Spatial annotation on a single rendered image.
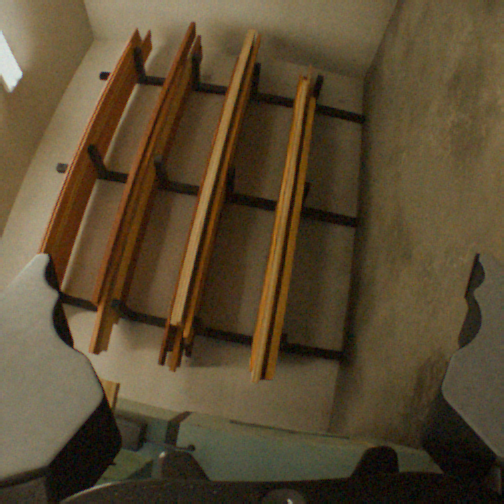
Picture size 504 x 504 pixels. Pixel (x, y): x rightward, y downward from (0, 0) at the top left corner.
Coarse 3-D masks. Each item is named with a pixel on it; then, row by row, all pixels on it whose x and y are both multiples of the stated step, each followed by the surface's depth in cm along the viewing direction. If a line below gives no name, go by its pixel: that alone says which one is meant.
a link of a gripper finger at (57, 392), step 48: (48, 288) 10; (0, 336) 8; (48, 336) 8; (0, 384) 7; (48, 384) 7; (96, 384) 7; (0, 432) 6; (48, 432) 6; (96, 432) 6; (0, 480) 5; (96, 480) 7
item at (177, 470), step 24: (168, 456) 6; (192, 456) 6; (384, 456) 6; (144, 480) 5; (168, 480) 5; (192, 480) 5; (312, 480) 5; (336, 480) 5; (360, 480) 5; (384, 480) 5; (408, 480) 5; (432, 480) 5; (456, 480) 5
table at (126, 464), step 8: (120, 456) 45; (128, 456) 47; (136, 456) 48; (144, 456) 50; (112, 464) 38; (120, 464) 40; (128, 464) 41; (136, 464) 42; (144, 464) 44; (152, 464) 50; (104, 472) 33; (112, 472) 34; (120, 472) 36; (128, 472) 37; (136, 472) 39; (144, 472) 44; (104, 480) 31; (112, 480) 31; (120, 480) 32
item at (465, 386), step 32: (480, 256) 11; (480, 288) 10; (480, 320) 8; (480, 352) 7; (448, 384) 7; (480, 384) 7; (448, 416) 6; (480, 416) 6; (448, 448) 6; (480, 448) 6; (480, 480) 6
